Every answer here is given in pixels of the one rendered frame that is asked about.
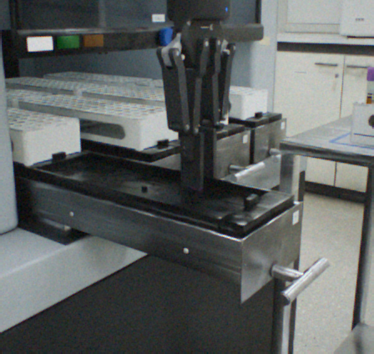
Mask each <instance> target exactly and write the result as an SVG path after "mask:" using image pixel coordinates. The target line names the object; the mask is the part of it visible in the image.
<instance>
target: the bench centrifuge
mask: <svg viewBox="0 0 374 354"><path fill-rule="evenodd" d="M339 34H340V35H347V37H348V38H355V37H356V36H374V0H341V19H340V29H339Z"/></svg>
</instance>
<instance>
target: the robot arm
mask: <svg viewBox="0 0 374 354"><path fill-rule="evenodd" d="M231 3H232V0H167V17H168V19H169V20H171V21H173V23H174V28H173V32H172V34H171V43H170V44H169V45H168V46H167V47H158V48H157V50H156V54H157V57H158V60H159V63H160V66H161V68H162V75H163V83H164V97H165V106H166V113H167V121H168V127H169V129H171V130H173V131H174V132H179V135H180V183H181V184H182V185H186V186H189V187H194V188H197V189H200V188H202V187H204V176H209V177H213V178H216V179H217V129H223V128H224V126H225V124H220V121H226V119H227V111H228V102H229V93H230V77H231V68H232V61H233V58H234V55H235V50H236V44H235V43H228V42H226V41H225V40H224V37H225V35H224V31H223V28H222V21H226V20H229V19H230V17H231ZM187 68H192V69H187ZM219 110H220V111H219Z"/></svg>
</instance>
